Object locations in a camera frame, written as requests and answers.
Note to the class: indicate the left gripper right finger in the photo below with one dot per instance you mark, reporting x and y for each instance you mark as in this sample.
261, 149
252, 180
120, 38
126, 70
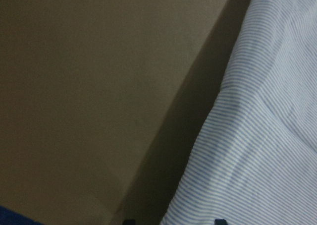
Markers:
219, 222

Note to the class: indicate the light blue striped shirt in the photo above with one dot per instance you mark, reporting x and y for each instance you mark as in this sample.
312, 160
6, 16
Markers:
254, 161

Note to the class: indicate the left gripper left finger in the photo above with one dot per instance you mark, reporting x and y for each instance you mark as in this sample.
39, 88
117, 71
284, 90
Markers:
129, 222

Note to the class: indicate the brown paper table mat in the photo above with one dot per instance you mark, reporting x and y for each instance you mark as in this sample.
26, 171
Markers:
101, 102

